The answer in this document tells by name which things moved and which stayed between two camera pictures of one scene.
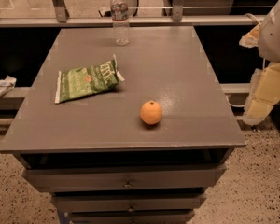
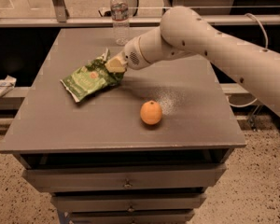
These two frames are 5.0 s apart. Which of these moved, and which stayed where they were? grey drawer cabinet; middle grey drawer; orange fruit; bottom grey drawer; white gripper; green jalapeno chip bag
Moved: white gripper; green jalapeno chip bag
Stayed: orange fruit; middle grey drawer; grey drawer cabinet; bottom grey drawer
